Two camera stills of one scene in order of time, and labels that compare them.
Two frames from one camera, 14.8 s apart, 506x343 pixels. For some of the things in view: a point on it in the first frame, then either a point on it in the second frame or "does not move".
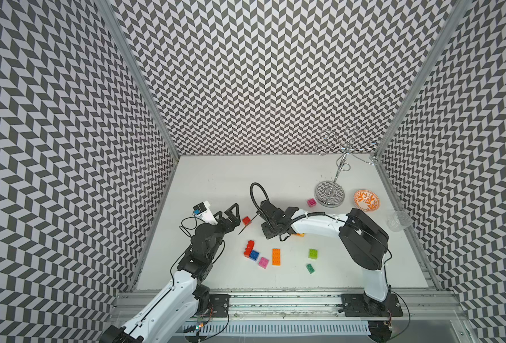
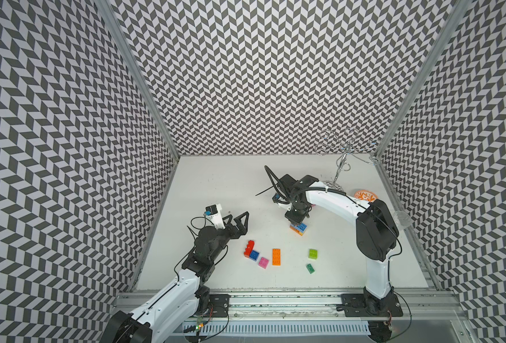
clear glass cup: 398,221 does not move
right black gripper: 266,231 to 296,219
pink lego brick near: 263,262 does not move
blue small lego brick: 254,255 does not move
